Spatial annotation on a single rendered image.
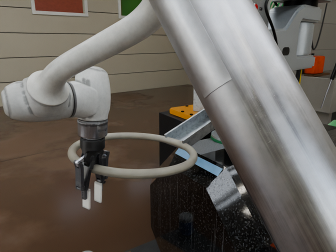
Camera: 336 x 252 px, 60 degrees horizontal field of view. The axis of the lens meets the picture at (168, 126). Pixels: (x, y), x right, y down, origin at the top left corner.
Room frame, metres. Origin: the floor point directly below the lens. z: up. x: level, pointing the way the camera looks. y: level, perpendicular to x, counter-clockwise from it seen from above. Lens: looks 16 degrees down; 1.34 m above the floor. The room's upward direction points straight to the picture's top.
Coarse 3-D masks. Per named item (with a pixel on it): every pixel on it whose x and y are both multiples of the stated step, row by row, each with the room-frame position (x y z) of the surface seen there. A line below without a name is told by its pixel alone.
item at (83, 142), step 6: (84, 138) 0.83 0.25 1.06; (102, 138) 0.85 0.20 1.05; (84, 144) 0.82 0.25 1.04; (90, 144) 0.82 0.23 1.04; (96, 144) 0.82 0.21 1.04; (102, 144) 0.84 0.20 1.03; (84, 150) 0.82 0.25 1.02; (90, 150) 0.82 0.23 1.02; (96, 150) 0.82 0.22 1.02; (102, 150) 0.88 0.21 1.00; (84, 156) 0.82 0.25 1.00; (90, 156) 0.83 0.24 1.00; (96, 156) 0.85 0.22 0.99; (84, 162) 0.83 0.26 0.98; (96, 162) 0.85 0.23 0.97
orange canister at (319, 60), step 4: (316, 56) 4.35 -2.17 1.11; (320, 56) 4.42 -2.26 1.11; (324, 56) 4.50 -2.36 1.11; (316, 60) 4.34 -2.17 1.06; (320, 60) 4.42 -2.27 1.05; (316, 64) 4.35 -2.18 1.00; (320, 64) 4.43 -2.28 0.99; (308, 68) 4.39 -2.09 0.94; (312, 68) 4.35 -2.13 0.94; (316, 68) 4.36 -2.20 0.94; (320, 68) 4.44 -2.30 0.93; (304, 72) 4.44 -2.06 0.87; (308, 72) 4.39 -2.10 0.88; (312, 72) 4.34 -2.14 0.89; (316, 72) 4.38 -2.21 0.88; (320, 72) 4.46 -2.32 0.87; (324, 72) 4.58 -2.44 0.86; (328, 72) 4.58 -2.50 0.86
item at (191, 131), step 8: (200, 112) 1.40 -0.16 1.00; (192, 120) 1.36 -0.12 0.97; (200, 120) 1.40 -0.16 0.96; (208, 120) 1.38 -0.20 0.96; (176, 128) 1.28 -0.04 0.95; (184, 128) 1.32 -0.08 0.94; (192, 128) 1.33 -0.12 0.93; (200, 128) 1.23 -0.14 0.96; (208, 128) 1.27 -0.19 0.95; (168, 136) 1.25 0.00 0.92; (176, 136) 1.28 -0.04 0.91; (184, 136) 1.27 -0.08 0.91; (192, 136) 1.19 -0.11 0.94; (200, 136) 1.23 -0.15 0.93; (192, 144) 1.20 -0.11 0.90
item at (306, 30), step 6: (300, 24) 1.86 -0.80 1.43; (306, 24) 1.86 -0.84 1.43; (312, 24) 1.88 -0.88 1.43; (300, 30) 1.86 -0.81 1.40; (306, 30) 1.86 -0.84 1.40; (312, 30) 1.89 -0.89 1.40; (300, 36) 1.86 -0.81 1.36; (306, 36) 1.86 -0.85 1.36; (312, 36) 1.90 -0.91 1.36; (300, 42) 1.86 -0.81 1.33; (306, 42) 1.86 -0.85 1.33; (300, 48) 1.86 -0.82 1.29; (306, 48) 1.86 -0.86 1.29; (300, 54) 1.87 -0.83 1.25; (306, 54) 1.88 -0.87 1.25
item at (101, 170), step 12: (120, 132) 1.27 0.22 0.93; (132, 132) 1.28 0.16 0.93; (72, 144) 1.04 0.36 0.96; (180, 144) 1.17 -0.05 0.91; (72, 156) 0.92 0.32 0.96; (192, 156) 0.99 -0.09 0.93; (96, 168) 0.83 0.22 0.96; (108, 168) 0.83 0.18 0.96; (120, 168) 0.83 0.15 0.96; (156, 168) 0.85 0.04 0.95; (168, 168) 0.86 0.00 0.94; (180, 168) 0.88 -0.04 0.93
